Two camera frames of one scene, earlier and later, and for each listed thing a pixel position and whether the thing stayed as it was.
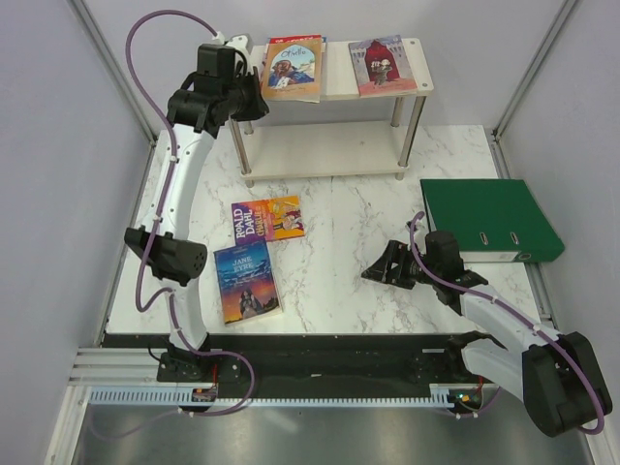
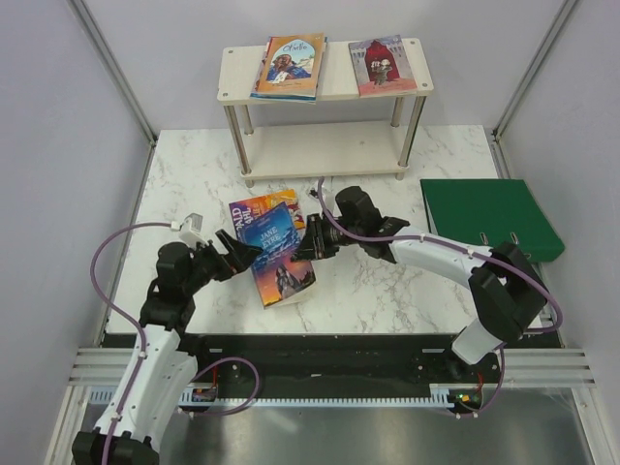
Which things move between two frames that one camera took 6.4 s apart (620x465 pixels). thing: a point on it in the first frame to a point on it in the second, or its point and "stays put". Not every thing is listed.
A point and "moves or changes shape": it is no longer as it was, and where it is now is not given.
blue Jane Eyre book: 247,283 to 277,278
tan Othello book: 293,71 moves or changes shape
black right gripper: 395,252 to 313,245
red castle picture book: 382,68 stays put
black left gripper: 259,108 to 240,255
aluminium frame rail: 118,367 stays put
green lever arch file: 494,220 stays put
